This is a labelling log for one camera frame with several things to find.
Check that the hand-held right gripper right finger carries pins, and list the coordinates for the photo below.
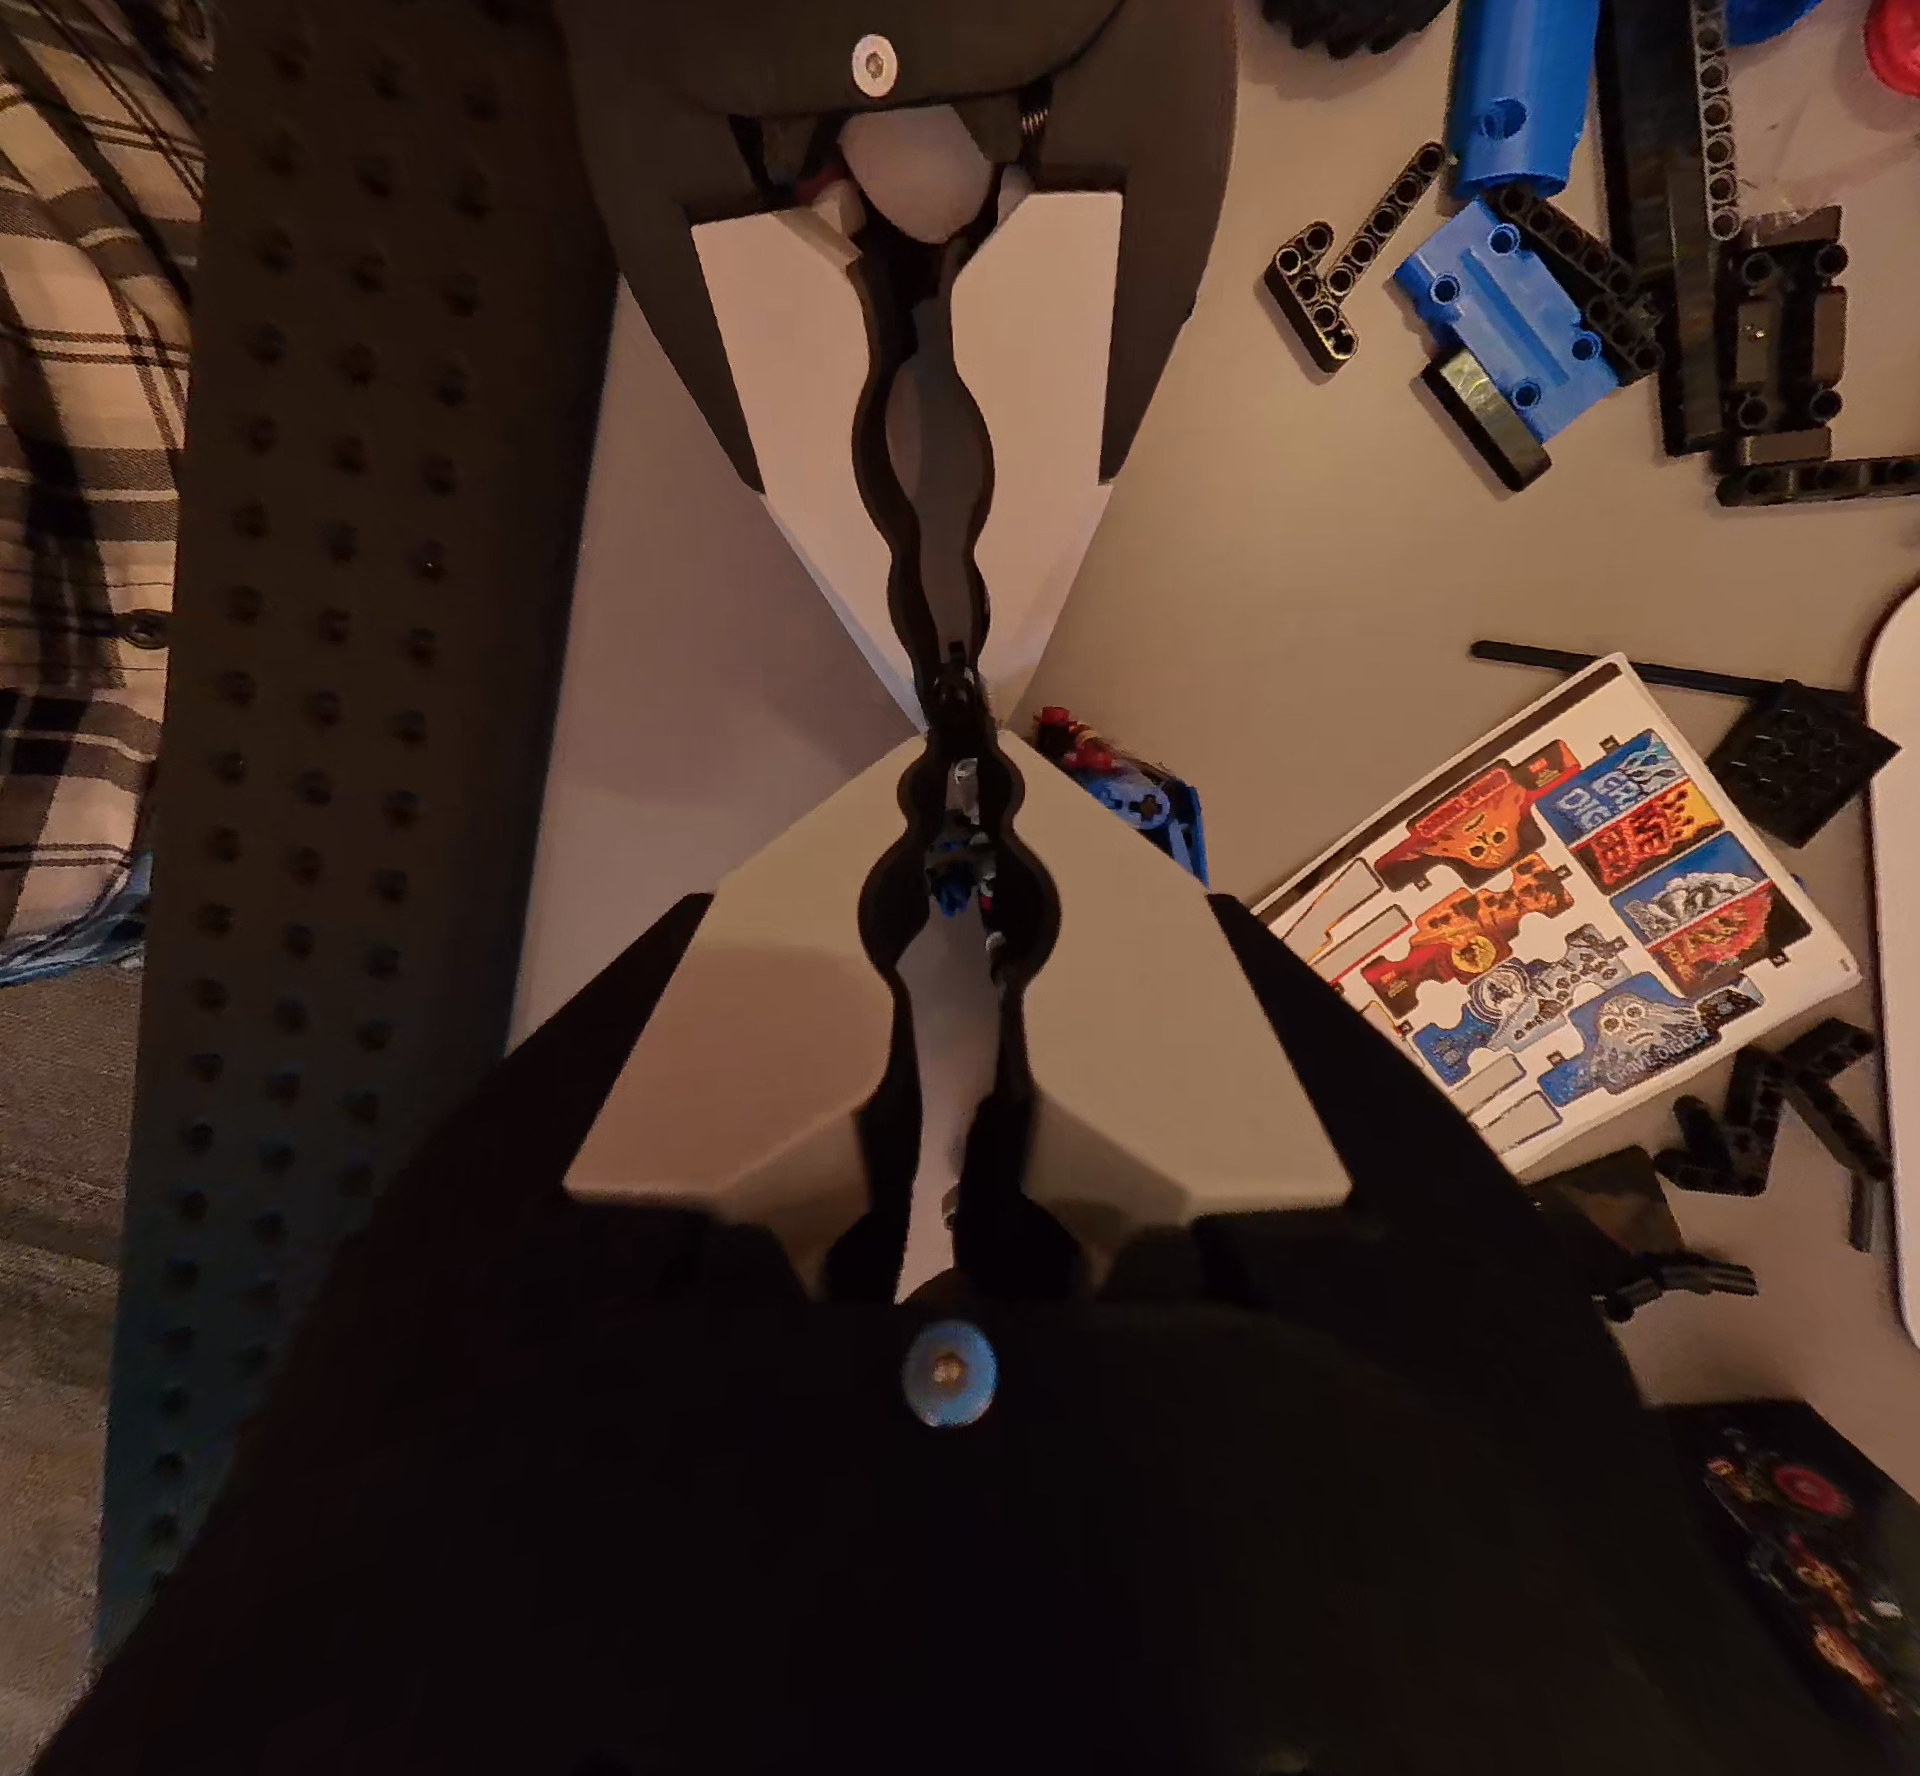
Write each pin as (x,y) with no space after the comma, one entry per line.
(1169,1041)

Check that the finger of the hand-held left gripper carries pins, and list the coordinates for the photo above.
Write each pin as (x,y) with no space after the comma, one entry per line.
(781,350)
(1051,350)

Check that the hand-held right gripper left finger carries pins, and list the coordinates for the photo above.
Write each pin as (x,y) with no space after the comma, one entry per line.
(750,1041)

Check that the blue and black toy chassis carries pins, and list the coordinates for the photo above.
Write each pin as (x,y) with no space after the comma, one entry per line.
(1148,808)

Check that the small black toy connector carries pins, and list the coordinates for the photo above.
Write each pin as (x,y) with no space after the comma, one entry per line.
(953,677)

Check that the grey desk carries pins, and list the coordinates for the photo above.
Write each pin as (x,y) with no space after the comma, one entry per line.
(1277,576)

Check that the colourful sticker sheet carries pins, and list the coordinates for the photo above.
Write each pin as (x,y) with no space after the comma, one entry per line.
(1575,906)

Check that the blue toy panel block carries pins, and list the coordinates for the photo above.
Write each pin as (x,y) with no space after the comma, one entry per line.
(1485,306)

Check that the black toy tile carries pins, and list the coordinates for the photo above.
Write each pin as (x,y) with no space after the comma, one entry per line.
(1485,418)

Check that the black dimpled pad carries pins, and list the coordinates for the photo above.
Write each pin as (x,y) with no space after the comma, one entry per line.
(330,606)

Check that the black holed toy beam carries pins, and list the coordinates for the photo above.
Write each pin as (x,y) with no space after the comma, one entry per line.
(1583,282)

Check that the black angled toy beam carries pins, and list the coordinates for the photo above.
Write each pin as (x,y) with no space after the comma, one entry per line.
(1823,1070)
(1719,1146)

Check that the blue curved toy panel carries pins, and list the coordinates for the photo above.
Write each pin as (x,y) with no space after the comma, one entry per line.
(1524,51)

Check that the black toy axle rod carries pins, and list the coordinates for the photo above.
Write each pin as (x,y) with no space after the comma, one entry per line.
(1621,665)

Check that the long black toy beam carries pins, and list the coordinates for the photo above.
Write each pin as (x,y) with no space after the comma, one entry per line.
(1642,157)

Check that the black square toy plate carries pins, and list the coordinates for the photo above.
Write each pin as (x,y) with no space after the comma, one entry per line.
(1808,763)

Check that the person's plaid shirt torso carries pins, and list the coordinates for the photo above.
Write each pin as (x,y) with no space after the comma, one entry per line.
(75,306)

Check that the dark grey holed toy beam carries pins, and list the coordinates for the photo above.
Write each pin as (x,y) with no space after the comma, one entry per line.
(1715,111)

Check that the thin black toy beam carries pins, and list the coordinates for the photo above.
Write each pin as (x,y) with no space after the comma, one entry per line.
(1831,480)

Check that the toy truck set box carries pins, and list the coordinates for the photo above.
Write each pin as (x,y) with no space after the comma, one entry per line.
(1816,1552)

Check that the red toy wheel rim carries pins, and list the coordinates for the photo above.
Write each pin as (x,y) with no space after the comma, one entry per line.
(1898,29)

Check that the black toy frame block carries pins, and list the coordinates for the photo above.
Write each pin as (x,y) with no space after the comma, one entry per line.
(1777,337)

